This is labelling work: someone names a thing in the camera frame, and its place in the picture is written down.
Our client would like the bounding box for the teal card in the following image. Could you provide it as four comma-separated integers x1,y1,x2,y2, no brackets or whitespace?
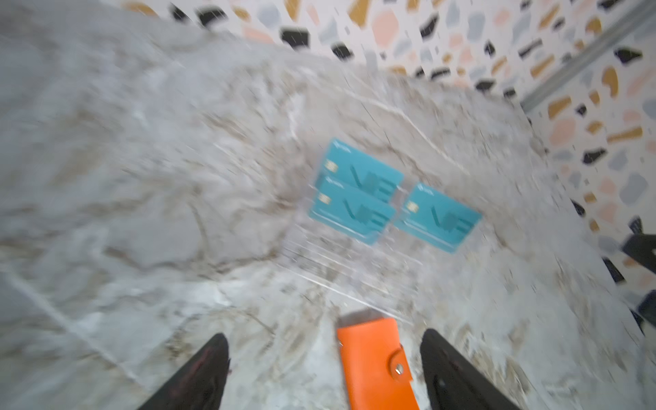
309,176,396,245
395,183,482,254
315,138,404,203

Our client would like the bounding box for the orange card holder wallet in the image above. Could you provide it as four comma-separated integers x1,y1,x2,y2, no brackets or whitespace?
337,318,419,410

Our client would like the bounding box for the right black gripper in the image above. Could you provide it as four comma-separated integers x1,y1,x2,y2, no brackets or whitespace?
621,233,655,326

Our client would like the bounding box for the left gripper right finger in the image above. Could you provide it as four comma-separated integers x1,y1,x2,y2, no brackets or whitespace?
420,329,519,410

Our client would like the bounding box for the teal card back left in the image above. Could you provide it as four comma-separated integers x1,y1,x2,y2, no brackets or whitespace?
315,138,404,203

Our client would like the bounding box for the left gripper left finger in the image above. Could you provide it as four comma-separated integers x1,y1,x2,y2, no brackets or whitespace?
138,333,231,410

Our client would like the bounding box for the right aluminium corner post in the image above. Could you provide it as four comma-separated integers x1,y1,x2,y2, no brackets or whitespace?
519,1,655,113

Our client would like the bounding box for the teal card back right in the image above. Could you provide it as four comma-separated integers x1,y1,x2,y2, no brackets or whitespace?
395,183,482,254

